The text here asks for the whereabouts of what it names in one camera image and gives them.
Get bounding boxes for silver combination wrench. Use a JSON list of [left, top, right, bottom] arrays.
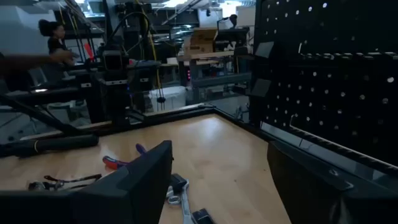
[[179, 179, 195, 224], [166, 185, 183, 206]]

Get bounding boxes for black pegboard cart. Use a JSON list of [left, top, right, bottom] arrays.
[[248, 0, 398, 200]]

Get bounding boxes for white plastic container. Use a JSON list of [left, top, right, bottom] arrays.
[[148, 86, 188, 112]]

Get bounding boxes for cardboard box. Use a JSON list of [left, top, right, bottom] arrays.
[[183, 27, 219, 57]]

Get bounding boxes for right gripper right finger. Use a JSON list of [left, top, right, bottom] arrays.
[[266, 141, 354, 224]]

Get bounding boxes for red blue handled pliers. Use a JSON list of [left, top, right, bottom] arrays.
[[102, 143, 147, 170]]

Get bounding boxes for small black folding tool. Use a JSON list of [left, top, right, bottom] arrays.
[[191, 208, 216, 224]]

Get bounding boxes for black clear safety glasses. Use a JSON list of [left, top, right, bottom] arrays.
[[27, 173, 103, 192]]

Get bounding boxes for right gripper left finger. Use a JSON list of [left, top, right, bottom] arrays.
[[73, 139, 174, 224]]

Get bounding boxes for black cylinder with yellow band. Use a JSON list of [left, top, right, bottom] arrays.
[[0, 134, 100, 158]]

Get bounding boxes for silver pegboard hook rail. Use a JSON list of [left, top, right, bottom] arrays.
[[297, 42, 398, 62], [289, 114, 398, 170]]

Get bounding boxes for black pegboard bin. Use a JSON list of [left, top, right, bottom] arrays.
[[254, 41, 275, 59], [249, 78, 272, 98]]

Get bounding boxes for person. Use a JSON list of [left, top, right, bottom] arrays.
[[37, 19, 77, 68]]

